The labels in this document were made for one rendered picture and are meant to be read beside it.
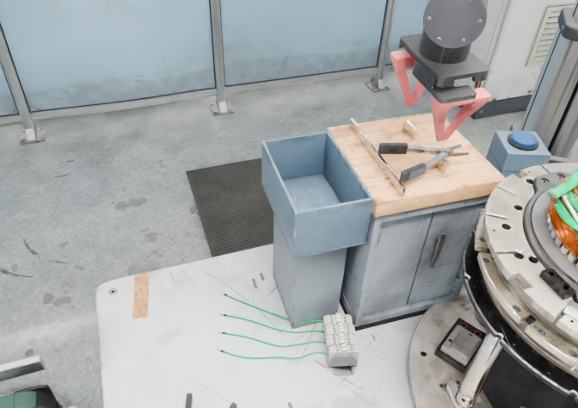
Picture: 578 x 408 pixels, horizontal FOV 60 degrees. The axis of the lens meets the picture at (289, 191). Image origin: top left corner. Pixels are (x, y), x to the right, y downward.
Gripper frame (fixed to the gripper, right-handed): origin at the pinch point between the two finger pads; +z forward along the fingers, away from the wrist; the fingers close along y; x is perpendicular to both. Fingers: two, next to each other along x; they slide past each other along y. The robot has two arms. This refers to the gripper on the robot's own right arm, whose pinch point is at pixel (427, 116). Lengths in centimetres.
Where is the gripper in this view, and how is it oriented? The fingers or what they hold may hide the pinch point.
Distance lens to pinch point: 68.2
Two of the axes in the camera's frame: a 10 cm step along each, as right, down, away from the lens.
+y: 3.0, 6.6, -6.9
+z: -0.3, 7.3, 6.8
